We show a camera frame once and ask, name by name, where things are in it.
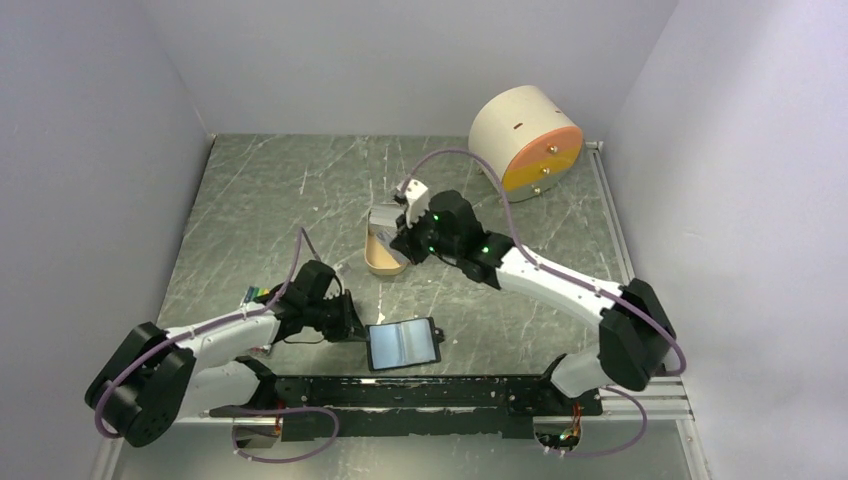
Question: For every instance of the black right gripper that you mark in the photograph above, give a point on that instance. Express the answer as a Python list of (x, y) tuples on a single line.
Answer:
[(405, 243)]

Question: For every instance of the cream round drawer cabinet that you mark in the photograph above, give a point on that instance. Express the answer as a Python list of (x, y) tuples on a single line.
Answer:
[(527, 139)]

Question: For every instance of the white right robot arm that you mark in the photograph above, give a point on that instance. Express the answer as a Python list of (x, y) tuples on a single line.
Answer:
[(634, 333)]

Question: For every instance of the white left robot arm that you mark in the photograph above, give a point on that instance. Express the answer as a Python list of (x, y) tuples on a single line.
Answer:
[(157, 376)]

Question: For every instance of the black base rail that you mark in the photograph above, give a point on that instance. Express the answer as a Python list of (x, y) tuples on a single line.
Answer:
[(428, 405)]

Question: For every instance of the beige oval tray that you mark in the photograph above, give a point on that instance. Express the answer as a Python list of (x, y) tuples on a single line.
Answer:
[(377, 258)]

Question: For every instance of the aluminium side rail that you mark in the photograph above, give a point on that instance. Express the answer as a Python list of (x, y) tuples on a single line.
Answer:
[(593, 151)]

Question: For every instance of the black leather card holder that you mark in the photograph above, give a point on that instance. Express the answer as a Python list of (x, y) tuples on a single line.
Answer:
[(403, 344)]

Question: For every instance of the rainbow striped card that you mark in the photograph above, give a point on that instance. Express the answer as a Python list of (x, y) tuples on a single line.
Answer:
[(255, 293)]

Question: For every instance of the grey card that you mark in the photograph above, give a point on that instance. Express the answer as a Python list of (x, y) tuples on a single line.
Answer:
[(384, 238)]

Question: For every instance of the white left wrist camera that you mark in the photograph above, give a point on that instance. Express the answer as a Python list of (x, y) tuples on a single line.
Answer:
[(343, 270)]

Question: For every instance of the stack of cards in tray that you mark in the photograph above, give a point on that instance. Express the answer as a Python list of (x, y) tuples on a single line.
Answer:
[(385, 215)]

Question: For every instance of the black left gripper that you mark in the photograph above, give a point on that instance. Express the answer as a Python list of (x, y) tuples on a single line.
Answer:
[(349, 326)]

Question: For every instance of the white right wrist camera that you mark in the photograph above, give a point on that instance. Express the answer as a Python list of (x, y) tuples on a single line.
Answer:
[(414, 196)]

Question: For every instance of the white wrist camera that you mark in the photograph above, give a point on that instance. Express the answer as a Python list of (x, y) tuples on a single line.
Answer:
[(343, 270), (414, 196)]

